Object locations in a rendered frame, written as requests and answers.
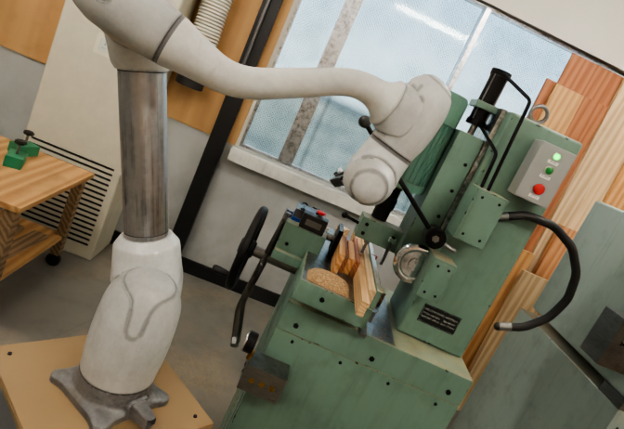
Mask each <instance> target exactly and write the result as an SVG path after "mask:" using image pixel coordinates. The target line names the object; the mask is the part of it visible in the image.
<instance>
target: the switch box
mask: <svg viewBox="0 0 624 429"><path fill-rule="evenodd" d="M554 153H559V154H560V155H561V158H560V160H558V161H555V160H554V159H553V155H554ZM576 158H577V155H575V154H573V153H571V152H569V151H566V150H564V149H561V148H559V147H557V146H554V145H553V144H551V143H549V142H547V141H544V140H540V139H535V140H534V142H533V144H532V145H531V147H530V149H529V151H528V153H527V155H526V157H525V159H524V160H523V162H522V163H521V165H520V167H519V169H518V171H517V173H516V174H515V176H514V178H513V181H512V183H511V184H510V186H509V187H508V189H507V190H508V191H509V192H511V193H512V194H514V195H516V196H518V197H520V198H522V199H525V200H527V201H529V202H532V203H535V204H537V205H538V206H540V207H542V208H545V209H547V208H548V206H549V204H550V203H551V201H552V199H553V197H554V195H555V193H556V192H557V190H558V189H559V187H560V186H561V184H562V182H563V180H564V179H565V177H566V174H567V173H568V171H569V169H570V167H571V166H572V164H573V162H574V161H575V160H576ZM549 159H550V160H552V161H554V162H556V163H559V164H558V166H555V165H553V164H551V163H548V162H547V161H548V160H549ZM547 166H551V167H552V168H553V173H552V174H551V175H546V174H545V173H544V169H545V167H547ZM540 174H543V175H546V176H548V177H550V178H551V179H550V181H549V180H547V179H544V178H542V177H540ZM537 184H542V185H543V186H544V187H545V191H544V193H542V194H541V195H537V194H535V193H534V192H533V188H534V186H535V185H537ZM529 193H532V194H534V195H536V196H538V197H539V200H536V199H534V198H532V197H529V196H528V194H529Z"/></svg>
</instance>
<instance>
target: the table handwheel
mask: <svg viewBox="0 0 624 429"><path fill-rule="evenodd" d="M267 213H268V209H267V207H265V206H262V207H260V209H259V210H258V212H257V213H256V215H255V217H254V219H253V221H252V223H251V225H250V226H249V228H248V230H247V233H246V235H245V237H244V238H242V240H241V242H240V245H239V248H238V250H237V254H236V257H235V259H234V261H233V264H232V266H231V269H230V270H229V273H228V275H227V280H226V284H225V286H226V288H227V289H228V290H232V289H233V288H234V287H235V285H236V283H237V281H238V279H239V277H240V275H241V272H242V270H243V269H244V267H245V265H246V263H247V261H248V259H249V258H251V257H252V256H254V257H256V258H258V259H262V258H264V257H265V256H264V254H265V250H266V249H263V248H261V247H259V246H256V245H257V242H256V241H257V239H258V236H259V234H260V232H261V229H262V227H263V225H264V223H265V221H266V218H267ZM270 256H271V255H270ZM270 256H269V257H267V262H268V263H269V264H271V265H273V266H275V267H279V268H281V269H283V270H286V271H288V272H290V273H293V274H295V272H296V270H297V268H295V267H293V266H289V265H287V264H285V263H282V262H281V261H279V260H277V259H274V258H272V257H270Z"/></svg>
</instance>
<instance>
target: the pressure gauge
mask: <svg viewBox="0 0 624 429"><path fill-rule="evenodd" d="M258 337H259V333H258V332H256V331H251V330H249V332H248V335H247V336H246V338H245V339H246V340H245V341H244V343H243V345H242V348H241V350H240V351H242V352H245V353H247V356H246V359H247V360H248V359H249V358H252V357H253V355H254V352H255V351H254V347H255V344H256V342H257V339H258Z"/></svg>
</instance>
